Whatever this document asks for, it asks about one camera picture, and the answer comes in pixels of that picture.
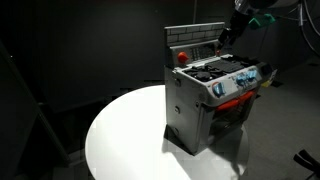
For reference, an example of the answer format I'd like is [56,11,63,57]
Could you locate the orange oven door handle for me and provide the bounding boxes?
[216,91,254,111]

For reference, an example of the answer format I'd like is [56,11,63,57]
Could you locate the far right blue knob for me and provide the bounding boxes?
[212,82,226,97]

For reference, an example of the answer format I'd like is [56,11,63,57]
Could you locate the grey toy stove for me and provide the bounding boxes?
[164,22,273,155]

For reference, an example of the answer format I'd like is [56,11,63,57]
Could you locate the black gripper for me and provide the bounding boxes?
[217,10,253,50]

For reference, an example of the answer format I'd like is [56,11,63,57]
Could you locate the blue knob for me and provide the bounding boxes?
[247,70,257,80]
[236,75,248,86]
[212,82,226,97]

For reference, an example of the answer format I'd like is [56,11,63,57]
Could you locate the grey cable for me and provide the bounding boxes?
[297,0,320,58]

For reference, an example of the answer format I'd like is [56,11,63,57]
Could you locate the round white pedestal table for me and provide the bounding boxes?
[85,85,249,180]

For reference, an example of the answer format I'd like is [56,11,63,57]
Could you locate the large orange round knob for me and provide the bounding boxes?
[177,52,189,63]

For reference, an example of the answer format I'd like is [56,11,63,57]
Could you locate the black strap on floor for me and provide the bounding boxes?
[293,149,320,180]

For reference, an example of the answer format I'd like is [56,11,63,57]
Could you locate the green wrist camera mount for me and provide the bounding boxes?
[248,13,276,29]

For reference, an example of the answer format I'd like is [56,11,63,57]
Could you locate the black tripod leg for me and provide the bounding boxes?
[0,42,70,166]

